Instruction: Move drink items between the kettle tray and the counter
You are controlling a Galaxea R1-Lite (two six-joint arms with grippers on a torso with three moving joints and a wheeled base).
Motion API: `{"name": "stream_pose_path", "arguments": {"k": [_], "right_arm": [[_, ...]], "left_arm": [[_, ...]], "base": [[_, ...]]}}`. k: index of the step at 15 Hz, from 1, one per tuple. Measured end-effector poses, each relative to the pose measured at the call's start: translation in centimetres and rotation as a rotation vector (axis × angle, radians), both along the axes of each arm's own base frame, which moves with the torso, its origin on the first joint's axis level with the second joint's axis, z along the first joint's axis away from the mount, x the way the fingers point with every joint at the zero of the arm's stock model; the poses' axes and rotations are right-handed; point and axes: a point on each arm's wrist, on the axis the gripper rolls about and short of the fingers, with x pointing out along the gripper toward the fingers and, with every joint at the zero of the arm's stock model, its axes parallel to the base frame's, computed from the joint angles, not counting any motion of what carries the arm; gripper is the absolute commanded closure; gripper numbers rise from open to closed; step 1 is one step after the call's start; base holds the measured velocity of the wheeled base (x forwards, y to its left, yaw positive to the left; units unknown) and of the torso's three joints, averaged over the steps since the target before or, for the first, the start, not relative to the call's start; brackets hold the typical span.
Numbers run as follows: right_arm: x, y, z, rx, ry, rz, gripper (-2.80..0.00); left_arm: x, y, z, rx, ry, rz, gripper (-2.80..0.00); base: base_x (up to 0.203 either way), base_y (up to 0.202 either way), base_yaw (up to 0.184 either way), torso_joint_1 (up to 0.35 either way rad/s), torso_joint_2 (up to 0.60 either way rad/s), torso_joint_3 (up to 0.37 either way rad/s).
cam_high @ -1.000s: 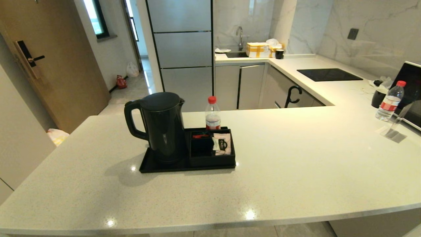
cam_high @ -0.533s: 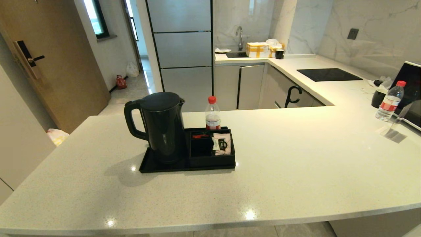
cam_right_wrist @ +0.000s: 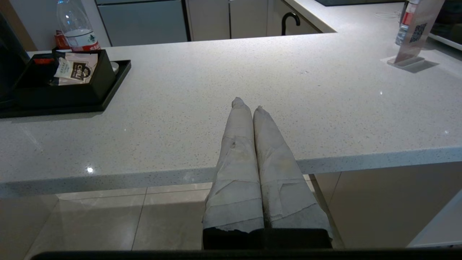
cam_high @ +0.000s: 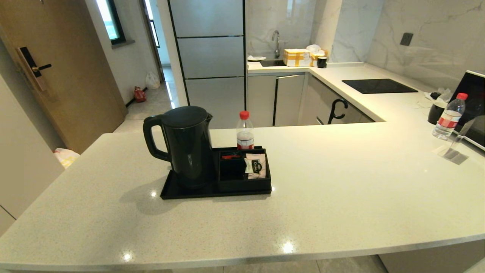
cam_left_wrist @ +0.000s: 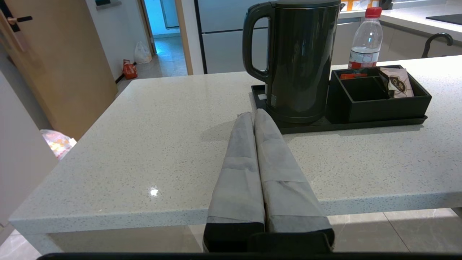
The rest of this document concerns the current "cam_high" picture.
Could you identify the white tea bag packet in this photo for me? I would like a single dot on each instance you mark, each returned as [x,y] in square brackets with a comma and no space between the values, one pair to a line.
[255,166]

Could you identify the black electric kettle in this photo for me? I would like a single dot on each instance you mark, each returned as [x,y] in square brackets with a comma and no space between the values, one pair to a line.
[187,151]

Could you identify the water bottle with full label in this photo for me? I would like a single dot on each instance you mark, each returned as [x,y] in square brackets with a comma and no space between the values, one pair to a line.
[245,131]

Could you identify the small black cup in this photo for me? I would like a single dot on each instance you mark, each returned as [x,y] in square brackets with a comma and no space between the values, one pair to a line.
[322,62]

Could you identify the water bottle with slanted label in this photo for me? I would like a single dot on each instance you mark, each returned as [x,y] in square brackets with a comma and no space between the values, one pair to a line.
[449,116]

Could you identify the red sachet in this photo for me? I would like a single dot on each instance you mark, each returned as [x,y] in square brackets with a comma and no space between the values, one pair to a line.
[231,156]

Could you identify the black compartment organizer box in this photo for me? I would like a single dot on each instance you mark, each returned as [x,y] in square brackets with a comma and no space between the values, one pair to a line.
[235,184]

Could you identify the grey kitchen base cabinets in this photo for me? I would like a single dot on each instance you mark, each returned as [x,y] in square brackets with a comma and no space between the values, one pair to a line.
[288,98]

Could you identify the kitchen sink basin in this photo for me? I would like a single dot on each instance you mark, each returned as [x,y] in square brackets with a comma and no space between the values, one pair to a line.
[273,63]

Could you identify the white plate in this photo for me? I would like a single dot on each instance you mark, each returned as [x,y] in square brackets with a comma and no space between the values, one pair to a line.
[256,58]

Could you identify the grey refrigerator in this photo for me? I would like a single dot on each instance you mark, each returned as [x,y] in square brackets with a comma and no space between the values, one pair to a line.
[210,57]

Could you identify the black serving tray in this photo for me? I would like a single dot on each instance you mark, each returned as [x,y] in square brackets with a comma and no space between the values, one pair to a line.
[178,193]

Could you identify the cardboard box with yellow tape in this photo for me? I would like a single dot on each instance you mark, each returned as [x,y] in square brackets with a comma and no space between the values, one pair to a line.
[297,57]

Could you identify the chrome sink faucet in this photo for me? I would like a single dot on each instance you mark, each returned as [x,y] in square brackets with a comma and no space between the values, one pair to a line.
[277,40]

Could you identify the plain white plastic bag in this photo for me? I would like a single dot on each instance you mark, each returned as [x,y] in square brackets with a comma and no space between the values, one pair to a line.
[152,81]

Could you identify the red bag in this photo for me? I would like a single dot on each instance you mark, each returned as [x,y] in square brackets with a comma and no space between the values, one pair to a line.
[139,94]

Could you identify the white crumpled tissue bag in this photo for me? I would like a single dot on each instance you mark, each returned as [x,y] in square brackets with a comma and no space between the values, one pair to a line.
[313,48]

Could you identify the black induction cooktop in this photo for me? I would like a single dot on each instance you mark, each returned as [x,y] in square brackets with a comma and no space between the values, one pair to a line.
[379,86]

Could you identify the dark framed window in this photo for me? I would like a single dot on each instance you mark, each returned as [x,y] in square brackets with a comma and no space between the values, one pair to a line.
[110,19]

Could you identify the printed white plastic bag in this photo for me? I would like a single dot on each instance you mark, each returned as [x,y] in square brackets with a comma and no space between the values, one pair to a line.
[66,157]

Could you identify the wooden door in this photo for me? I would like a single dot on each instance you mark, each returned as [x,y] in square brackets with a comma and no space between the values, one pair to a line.
[75,57]

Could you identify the black mug with white lid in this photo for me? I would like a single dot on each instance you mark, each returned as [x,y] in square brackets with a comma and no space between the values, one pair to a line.
[436,113]

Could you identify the clear acrylic sign holder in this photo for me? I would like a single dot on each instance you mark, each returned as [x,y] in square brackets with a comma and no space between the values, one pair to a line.
[459,146]

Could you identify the black screen appliance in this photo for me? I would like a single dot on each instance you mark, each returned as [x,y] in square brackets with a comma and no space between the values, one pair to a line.
[473,94]

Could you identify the dark wall switch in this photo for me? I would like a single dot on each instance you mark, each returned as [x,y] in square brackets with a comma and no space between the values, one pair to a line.
[406,39]

